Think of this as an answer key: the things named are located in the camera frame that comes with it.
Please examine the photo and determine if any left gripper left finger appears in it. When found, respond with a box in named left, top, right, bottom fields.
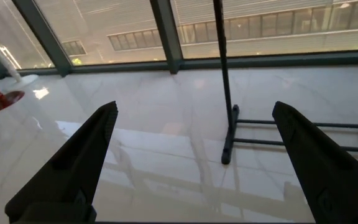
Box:
left=4, top=100, right=119, bottom=223

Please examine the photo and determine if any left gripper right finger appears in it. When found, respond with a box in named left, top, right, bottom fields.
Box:
left=271, top=100, right=358, bottom=223

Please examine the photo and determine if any black clothes rack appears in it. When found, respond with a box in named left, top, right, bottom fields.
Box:
left=212, top=0, right=358, bottom=166

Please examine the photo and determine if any red round-base stand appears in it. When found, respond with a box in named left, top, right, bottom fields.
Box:
left=0, top=70, right=26, bottom=115

